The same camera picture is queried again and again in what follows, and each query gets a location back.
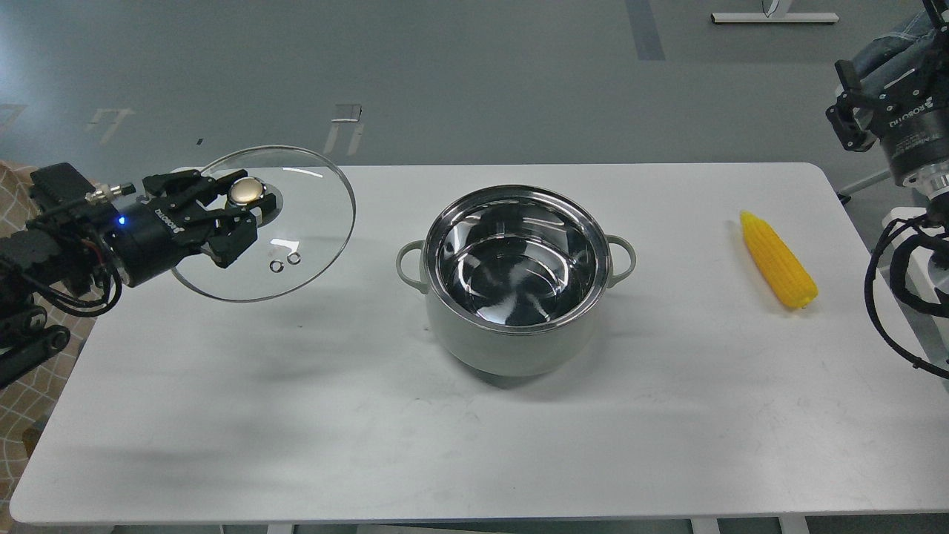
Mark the white desk base bar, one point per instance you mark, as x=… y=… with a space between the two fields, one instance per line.
x=777 y=12

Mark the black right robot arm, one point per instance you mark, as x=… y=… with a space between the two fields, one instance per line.
x=918 y=267

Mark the white table leg frame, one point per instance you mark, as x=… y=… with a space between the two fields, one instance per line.
x=846 y=192

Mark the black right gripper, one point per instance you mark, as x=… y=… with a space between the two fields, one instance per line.
x=912 y=131

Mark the blue denim clothing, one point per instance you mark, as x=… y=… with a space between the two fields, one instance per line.
x=895 y=52

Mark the glass pot lid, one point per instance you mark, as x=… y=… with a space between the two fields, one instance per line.
x=313 y=221

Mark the beige checkered cloth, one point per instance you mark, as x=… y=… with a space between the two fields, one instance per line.
x=36 y=362

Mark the grey-green cooking pot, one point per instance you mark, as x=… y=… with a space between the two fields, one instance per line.
x=513 y=278

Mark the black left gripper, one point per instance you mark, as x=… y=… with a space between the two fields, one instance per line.
x=148 y=239

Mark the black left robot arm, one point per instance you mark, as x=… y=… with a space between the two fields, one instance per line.
x=80 y=251

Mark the yellow corn cob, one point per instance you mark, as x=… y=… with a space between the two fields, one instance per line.
x=793 y=287

